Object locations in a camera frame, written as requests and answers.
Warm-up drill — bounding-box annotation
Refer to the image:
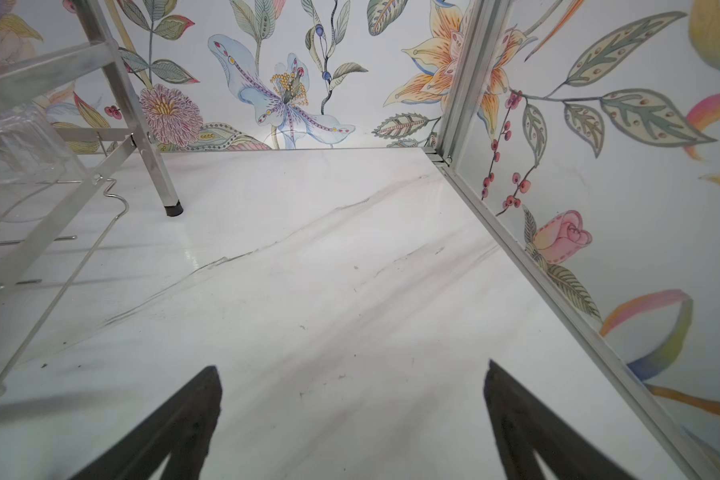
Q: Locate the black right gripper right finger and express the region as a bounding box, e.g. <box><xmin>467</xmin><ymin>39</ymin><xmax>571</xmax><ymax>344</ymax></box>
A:
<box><xmin>483</xmin><ymin>360</ymin><xmax>632</xmax><ymax>480</ymax></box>

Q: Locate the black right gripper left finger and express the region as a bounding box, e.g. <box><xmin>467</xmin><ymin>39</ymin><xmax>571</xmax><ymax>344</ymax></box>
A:
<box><xmin>73</xmin><ymin>366</ymin><xmax>222</xmax><ymax>479</ymax></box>

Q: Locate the two-tier metal dish rack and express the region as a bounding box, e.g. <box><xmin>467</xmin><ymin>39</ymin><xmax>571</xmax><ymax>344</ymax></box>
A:
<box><xmin>0</xmin><ymin>0</ymin><xmax>185</xmax><ymax>401</ymax></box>

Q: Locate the clear drinking glass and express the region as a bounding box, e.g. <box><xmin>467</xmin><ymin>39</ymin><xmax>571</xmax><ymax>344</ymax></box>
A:
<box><xmin>0</xmin><ymin>104</ymin><xmax>88</xmax><ymax>223</ymax></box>

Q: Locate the aluminium corner frame post right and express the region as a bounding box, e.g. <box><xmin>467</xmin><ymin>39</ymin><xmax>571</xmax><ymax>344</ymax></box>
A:
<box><xmin>431</xmin><ymin>1</ymin><xmax>720</xmax><ymax>479</ymax></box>

